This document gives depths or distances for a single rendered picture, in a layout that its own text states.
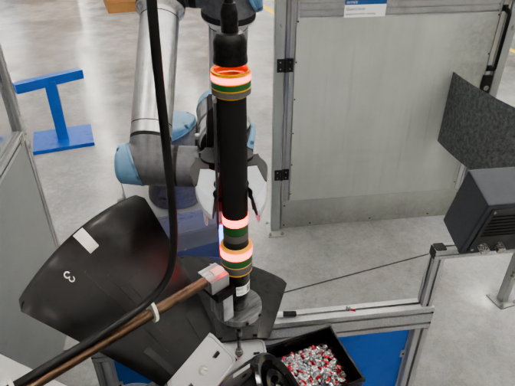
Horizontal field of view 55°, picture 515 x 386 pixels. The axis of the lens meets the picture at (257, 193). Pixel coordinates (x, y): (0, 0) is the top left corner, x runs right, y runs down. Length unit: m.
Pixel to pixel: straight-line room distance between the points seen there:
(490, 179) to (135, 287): 0.84
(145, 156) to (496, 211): 0.76
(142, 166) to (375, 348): 0.90
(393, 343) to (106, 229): 1.02
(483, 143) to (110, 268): 2.17
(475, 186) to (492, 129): 1.37
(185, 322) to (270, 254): 2.12
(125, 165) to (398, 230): 2.39
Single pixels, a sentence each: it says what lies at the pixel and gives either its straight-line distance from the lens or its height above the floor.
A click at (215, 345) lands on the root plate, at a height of 1.27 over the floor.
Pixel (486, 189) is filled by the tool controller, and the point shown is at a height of 1.24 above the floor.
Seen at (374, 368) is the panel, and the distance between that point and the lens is 1.58.
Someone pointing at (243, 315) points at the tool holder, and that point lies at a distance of 0.72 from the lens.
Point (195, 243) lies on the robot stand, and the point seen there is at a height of 1.00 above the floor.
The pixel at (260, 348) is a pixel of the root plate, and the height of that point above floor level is 1.19.
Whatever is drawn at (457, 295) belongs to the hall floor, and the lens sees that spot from 2.78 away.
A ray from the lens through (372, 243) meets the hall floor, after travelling 2.96.
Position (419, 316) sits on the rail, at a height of 0.83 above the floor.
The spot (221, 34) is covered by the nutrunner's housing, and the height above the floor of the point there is 1.70.
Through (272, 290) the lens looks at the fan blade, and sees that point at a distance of 0.98.
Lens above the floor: 1.84
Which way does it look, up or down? 34 degrees down
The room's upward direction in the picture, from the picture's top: straight up
